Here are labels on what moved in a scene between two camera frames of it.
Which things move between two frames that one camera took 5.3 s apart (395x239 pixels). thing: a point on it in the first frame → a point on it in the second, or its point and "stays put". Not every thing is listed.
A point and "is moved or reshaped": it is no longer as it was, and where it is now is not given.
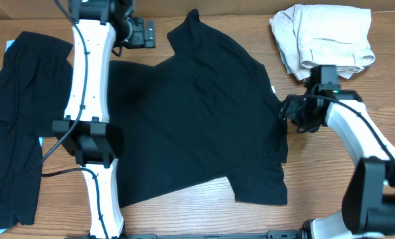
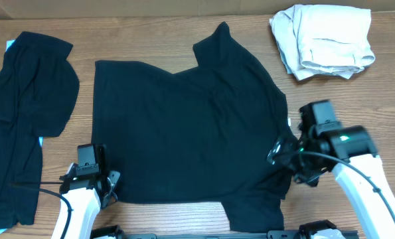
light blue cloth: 8,42 stays put
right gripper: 289,112 → 282,143
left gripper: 139,40 → 113,176
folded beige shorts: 320,35 stays put
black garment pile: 31,90 stays put
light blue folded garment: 289,70 stays put
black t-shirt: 208,111 is moved or reshaped
